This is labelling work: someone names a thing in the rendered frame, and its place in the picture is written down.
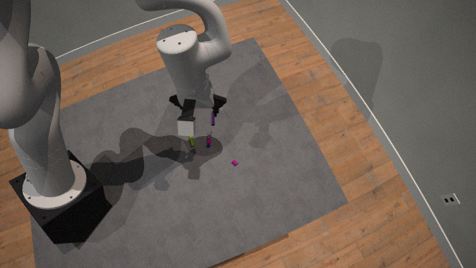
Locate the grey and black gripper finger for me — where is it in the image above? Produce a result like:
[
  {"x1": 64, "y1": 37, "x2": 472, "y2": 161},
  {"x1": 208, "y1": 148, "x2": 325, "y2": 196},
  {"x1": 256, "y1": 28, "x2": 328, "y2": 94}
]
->
[
  {"x1": 169, "y1": 94, "x2": 182, "y2": 110},
  {"x1": 212, "y1": 94, "x2": 227, "y2": 117}
]

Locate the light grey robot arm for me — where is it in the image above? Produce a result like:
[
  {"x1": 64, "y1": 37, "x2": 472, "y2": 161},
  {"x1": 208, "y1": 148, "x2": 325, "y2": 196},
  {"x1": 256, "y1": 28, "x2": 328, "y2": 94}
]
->
[{"x1": 0, "y1": 0, "x2": 232, "y2": 210}]

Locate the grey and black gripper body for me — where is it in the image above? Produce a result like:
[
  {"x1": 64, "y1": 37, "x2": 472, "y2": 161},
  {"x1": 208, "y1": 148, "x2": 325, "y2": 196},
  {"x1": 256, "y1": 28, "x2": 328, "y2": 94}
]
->
[{"x1": 176, "y1": 79, "x2": 215, "y2": 109}]

